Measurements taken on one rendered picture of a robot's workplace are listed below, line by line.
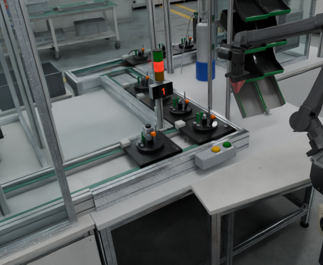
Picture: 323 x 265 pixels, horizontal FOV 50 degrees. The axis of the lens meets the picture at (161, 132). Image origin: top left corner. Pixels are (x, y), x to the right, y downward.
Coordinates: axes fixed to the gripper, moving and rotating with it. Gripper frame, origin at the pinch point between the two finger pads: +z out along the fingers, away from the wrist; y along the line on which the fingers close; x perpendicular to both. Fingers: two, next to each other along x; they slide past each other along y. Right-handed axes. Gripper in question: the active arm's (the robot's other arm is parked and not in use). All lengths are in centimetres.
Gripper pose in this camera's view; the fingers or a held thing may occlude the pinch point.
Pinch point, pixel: (236, 91)
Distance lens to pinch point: 168.8
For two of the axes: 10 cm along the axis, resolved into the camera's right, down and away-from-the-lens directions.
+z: 0.7, 8.5, 5.2
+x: 5.0, 4.2, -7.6
